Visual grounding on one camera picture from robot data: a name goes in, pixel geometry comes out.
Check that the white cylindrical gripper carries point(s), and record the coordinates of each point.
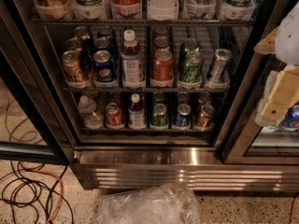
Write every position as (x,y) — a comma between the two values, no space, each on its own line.
(289,42)

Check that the blue pepsi can front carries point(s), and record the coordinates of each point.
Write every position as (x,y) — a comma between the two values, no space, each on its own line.
(104,66)

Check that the blue pepsi can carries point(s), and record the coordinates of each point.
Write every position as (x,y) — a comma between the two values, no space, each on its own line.
(104,66)
(108,32)
(103,43)

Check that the slim silver can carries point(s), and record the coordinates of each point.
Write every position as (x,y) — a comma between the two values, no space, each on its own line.
(220,60)

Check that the blue can right compartment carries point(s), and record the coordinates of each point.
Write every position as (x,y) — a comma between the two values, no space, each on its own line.
(291,120)

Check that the glass fridge door right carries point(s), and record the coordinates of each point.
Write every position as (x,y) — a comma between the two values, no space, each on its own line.
(252,143)

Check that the glass fridge door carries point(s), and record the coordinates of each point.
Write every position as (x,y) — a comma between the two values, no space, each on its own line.
(32,130)
(252,143)

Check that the green can front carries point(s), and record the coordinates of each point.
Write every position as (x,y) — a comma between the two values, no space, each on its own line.
(190,68)

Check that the green can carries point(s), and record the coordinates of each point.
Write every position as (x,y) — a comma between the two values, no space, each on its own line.
(190,44)
(190,68)

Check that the green can back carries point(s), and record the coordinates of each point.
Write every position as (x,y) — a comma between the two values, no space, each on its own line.
(190,44)

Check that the gold can lower shelf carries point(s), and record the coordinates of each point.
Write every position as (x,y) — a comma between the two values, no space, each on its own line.
(205,116)

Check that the blue can lower shelf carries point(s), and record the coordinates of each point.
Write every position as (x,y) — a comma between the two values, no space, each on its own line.
(182,118)

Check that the red can front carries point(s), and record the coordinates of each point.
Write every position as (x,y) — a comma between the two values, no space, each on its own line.
(162,65)

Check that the red can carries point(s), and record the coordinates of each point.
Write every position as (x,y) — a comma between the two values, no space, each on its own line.
(160,32)
(162,65)
(161,43)

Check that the red can back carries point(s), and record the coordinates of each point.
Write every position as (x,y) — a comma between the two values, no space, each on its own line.
(160,32)

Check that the green can lower shelf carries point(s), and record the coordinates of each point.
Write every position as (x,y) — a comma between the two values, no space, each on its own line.
(159,115)

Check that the brown tea bottle middle shelf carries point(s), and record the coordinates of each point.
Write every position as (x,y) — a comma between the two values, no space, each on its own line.
(131,61)

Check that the brown tea bottle shelf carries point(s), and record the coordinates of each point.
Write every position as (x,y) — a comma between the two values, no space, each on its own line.
(136,112)
(131,61)

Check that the brown tea bottle lower shelf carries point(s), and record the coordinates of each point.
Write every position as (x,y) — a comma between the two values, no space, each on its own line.
(136,112)

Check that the red can lower shelf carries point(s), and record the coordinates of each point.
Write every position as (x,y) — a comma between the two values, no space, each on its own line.
(113,115)

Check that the blue pepsi can back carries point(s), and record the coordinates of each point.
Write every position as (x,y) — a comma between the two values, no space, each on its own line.
(108,32)

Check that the clear water bottle lower shelf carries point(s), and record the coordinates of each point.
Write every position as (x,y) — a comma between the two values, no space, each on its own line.
(87,108)

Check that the gold brown can back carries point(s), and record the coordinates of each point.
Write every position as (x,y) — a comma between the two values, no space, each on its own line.
(83,33)

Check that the gold brown can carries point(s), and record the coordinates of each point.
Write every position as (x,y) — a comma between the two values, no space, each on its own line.
(71,63)
(77,44)
(83,33)

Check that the green white bottle top shelf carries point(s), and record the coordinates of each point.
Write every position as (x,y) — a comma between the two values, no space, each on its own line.
(89,9)

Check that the gold brown can front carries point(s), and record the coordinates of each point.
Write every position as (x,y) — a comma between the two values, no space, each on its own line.
(71,63)

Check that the glass fridge door left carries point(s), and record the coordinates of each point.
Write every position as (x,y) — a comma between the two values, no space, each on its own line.
(32,130)

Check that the green white bottle top right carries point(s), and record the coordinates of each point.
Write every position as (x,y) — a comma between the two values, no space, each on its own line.
(237,9)

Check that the clear plastic bag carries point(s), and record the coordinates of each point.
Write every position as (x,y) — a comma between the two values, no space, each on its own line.
(167,204)

